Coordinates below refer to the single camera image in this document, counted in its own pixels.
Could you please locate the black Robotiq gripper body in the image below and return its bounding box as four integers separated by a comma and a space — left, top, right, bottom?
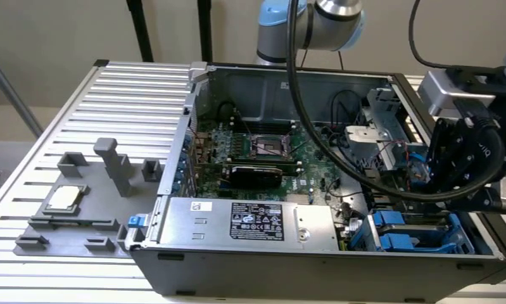
471, 117, 506, 191

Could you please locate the hard disk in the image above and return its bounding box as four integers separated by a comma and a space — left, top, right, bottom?
372, 209, 464, 254

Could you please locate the grey disk bay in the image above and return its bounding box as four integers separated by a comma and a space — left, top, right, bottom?
364, 207, 478, 256

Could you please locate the metal drive cage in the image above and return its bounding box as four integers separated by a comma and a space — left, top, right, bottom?
344, 87, 427, 172

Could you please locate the green motherboard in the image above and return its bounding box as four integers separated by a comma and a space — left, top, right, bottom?
188, 118, 363, 210

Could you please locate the silver chipset heatsink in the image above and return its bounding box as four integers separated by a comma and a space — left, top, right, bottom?
284, 193, 313, 204

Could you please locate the CPU socket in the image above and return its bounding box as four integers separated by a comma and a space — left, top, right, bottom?
245, 132, 297, 159

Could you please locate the black RAM slot bank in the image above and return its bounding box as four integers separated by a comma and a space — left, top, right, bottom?
225, 156, 301, 167
239, 121, 293, 134

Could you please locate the black graphics card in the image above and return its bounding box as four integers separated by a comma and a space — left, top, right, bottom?
221, 163, 285, 191

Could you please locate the black open PC case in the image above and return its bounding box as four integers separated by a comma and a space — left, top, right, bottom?
125, 61, 506, 298

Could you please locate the silver power supply unit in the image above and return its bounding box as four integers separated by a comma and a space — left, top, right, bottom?
156, 196, 340, 252

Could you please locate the black stand pole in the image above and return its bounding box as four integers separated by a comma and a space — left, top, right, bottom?
196, 0, 214, 63
125, 0, 154, 63

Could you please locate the blue case latch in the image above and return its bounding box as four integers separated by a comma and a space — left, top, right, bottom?
126, 213, 148, 229

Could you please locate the grey parts rack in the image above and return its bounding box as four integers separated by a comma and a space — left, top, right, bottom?
13, 137, 169, 258

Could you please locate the silver CPU chip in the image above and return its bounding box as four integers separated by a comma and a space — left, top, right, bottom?
45, 186, 85, 210

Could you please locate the silver metal pole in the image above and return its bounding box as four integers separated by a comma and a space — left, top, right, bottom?
0, 41, 45, 139

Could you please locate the blue data wire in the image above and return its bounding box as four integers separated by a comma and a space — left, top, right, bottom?
407, 151, 431, 184

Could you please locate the thin red black wire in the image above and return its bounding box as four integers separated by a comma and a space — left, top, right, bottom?
377, 140, 411, 163

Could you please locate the blue disk carrier handle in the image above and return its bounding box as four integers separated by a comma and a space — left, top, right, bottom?
380, 233, 419, 253

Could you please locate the black looped power wire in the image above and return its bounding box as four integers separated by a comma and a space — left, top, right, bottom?
329, 89, 364, 128

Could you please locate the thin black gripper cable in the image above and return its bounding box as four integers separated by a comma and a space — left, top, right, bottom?
407, 0, 463, 70

